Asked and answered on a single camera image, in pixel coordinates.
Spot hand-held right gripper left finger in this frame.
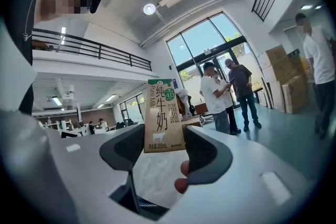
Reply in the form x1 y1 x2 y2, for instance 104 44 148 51
99 124 145 173

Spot cardboard box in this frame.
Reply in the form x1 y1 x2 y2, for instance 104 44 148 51
265 44 289 68
260 59 298 83
267 80 286 113
281 75 309 115

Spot brown milk carton trash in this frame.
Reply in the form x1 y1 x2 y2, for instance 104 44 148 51
143 78 186 154

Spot black balcony railing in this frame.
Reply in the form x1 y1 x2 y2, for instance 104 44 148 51
31 28 153 72

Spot black head camera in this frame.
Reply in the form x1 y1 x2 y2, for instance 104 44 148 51
89 0 103 15

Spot person's right hand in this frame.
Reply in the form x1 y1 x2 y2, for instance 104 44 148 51
174 159 191 195

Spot glass entrance doors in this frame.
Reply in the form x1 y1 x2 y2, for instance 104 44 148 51
165 11 260 115

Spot round ceiling lamp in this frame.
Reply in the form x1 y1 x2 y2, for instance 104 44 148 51
143 3 156 16

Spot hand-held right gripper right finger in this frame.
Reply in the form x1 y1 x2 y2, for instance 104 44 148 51
183 125 234 185

